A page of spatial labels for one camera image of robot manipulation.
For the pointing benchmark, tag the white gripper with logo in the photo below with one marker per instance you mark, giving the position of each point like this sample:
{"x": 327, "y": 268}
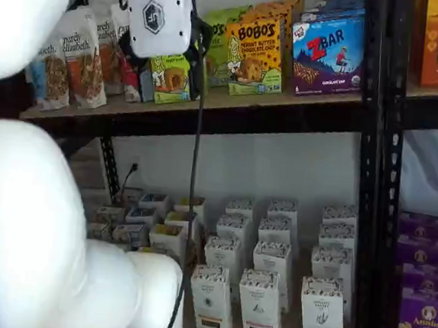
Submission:
{"x": 159, "y": 13}

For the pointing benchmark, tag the granola bag blue label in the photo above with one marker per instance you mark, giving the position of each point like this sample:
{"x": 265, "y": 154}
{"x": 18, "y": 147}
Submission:
{"x": 53, "y": 80}

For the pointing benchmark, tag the blue granola box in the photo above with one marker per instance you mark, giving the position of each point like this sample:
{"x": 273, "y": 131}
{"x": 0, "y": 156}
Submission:
{"x": 141, "y": 215}
{"x": 154, "y": 200}
{"x": 130, "y": 235}

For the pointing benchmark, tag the white box pink strip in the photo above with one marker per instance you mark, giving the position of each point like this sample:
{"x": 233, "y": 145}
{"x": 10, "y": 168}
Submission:
{"x": 278, "y": 230}
{"x": 260, "y": 309}
{"x": 283, "y": 208}
{"x": 272, "y": 258}

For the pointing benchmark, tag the white draped sheet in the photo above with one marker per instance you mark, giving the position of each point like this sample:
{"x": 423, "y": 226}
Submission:
{"x": 433, "y": 171}

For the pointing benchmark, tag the brown granola box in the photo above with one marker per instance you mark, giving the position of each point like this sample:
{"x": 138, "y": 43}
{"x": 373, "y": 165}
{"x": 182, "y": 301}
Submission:
{"x": 109, "y": 215}
{"x": 132, "y": 195}
{"x": 100, "y": 231}

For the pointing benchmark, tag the yellow granola box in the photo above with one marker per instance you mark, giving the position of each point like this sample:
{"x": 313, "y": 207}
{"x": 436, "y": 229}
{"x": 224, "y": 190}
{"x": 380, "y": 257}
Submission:
{"x": 177, "y": 218}
{"x": 185, "y": 204}

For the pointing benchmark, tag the blue Z Bar box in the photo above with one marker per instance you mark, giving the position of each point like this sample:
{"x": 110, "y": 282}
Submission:
{"x": 331, "y": 16}
{"x": 326, "y": 58}
{"x": 344, "y": 2}

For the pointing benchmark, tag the orange Bobo's peanut butter box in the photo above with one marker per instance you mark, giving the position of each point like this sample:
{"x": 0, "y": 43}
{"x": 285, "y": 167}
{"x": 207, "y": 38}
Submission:
{"x": 294, "y": 36}
{"x": 285, "y": 18}
{"x": 253, "y": 55}

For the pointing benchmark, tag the white box yellow-orange strip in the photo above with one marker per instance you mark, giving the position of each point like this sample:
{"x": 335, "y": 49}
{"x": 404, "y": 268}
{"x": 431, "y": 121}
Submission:
{"x": 240, "y": 206}
{"x": 210, "y": 305}
{"x": 222, "y": 254}
{"x": 234, "y": 227}

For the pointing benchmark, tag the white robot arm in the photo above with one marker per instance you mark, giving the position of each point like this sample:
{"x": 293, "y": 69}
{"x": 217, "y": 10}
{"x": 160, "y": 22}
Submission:
{"x": 26, "y": 212}

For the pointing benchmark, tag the granola bag red label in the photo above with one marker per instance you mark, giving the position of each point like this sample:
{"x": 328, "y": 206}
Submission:
{"x": 130, "y": 81}

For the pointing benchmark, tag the granola bag orange label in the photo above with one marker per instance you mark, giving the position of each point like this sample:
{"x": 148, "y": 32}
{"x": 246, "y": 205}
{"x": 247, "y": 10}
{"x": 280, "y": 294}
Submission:
{"x": 107, "y": 54}
{"x": 83, "y": 67}

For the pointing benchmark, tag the black metal shelf unit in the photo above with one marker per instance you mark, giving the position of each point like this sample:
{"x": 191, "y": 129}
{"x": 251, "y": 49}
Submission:
{"x": 391, "y": 167}
{"x": 368, "y": 146}

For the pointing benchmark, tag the green Bobo's apple pie box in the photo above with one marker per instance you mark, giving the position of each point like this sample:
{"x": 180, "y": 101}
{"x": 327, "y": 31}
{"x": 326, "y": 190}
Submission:
{"x": 228, "y": 13}
{"x": 170, "y": 79}
{"x": 217, "y": 56}

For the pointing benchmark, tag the white nut box back left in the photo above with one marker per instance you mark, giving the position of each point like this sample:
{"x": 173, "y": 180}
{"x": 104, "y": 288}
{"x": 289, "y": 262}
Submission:
{"x": 166, "y": 240}

